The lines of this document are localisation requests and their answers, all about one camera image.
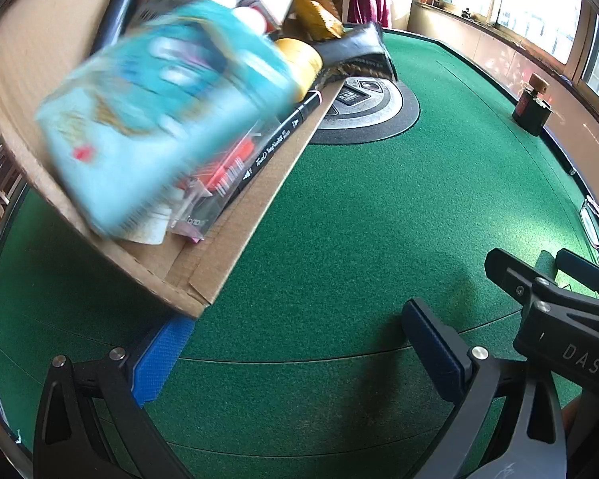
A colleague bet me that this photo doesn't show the wooden framed window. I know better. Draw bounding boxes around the wooden framed window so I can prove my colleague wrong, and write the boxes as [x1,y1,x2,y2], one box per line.
[429,0,599,107]

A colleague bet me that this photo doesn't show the yellow packet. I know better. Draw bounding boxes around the yellow packet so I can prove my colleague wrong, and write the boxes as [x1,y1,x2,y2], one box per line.
[292,0,343,44]

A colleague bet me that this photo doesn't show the white paper cup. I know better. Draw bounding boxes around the white paper cup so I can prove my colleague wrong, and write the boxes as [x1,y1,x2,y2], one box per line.
[231,6,269,35]

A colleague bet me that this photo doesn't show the blue tissue pack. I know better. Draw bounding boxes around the blue tissue pack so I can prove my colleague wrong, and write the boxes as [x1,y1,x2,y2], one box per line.
[35,0,305,240]

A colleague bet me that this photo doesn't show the shallow cardboard box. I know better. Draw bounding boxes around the shallow cardboard box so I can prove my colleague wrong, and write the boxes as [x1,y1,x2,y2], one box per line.
[0,0,343,320]

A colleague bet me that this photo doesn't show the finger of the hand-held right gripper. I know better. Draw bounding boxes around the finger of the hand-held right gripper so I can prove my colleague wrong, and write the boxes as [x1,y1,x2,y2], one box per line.
[555,248,599,302]
[485,248,599,316]

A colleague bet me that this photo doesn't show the yellow tape roll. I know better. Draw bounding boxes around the yellow tape roll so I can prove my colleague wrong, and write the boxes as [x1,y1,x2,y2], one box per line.
[274,37,325,99]

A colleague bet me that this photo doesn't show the small dark perfume bottle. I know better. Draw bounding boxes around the small dark perfume bottle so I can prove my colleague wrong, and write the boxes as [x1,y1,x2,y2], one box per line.
[512,74,553,135]

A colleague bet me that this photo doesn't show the black marker with pink cap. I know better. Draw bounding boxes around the black marker with pink cap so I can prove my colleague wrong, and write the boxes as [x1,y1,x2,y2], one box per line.
[220,89,323,201]

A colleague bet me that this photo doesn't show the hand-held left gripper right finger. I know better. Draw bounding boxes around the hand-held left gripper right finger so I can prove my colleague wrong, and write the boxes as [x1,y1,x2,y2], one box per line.
[402,298,567,479]

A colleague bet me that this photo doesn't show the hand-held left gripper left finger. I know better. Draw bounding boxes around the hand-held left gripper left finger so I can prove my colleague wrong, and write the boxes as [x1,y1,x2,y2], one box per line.
[32,317,196,479]

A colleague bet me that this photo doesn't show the eyeglasses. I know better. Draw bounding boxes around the eyeglasses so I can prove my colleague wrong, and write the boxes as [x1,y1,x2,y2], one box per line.
[578,196,599,266]

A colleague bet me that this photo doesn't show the white box with red label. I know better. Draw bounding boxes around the white box with red label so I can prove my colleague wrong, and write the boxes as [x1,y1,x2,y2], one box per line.
[250,0,301,28]

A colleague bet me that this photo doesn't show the dark foil bag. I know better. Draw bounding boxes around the dark foil bag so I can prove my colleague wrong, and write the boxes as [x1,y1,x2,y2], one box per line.
[311,21,399,91]

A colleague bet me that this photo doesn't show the round table control panel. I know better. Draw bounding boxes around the round table control panel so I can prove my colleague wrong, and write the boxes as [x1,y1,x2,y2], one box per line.
[309,77,421,145]

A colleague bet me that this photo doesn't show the clear package with red item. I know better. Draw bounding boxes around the clear package with red item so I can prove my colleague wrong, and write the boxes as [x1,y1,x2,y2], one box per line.
[170,130,260,244]

